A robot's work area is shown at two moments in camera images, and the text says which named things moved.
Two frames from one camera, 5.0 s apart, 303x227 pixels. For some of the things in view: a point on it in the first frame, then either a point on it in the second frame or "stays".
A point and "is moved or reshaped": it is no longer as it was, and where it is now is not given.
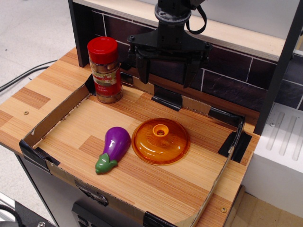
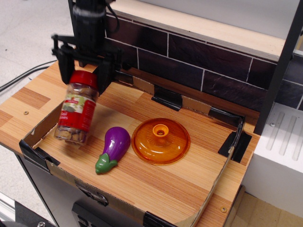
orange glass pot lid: x=162 y=142 stays
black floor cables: x=43 y=66 stays
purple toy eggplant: x=117 y=141 stays
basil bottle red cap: x=103 y=57 is moved or reshaped
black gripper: x=170 y=40 -> x=88 y=42
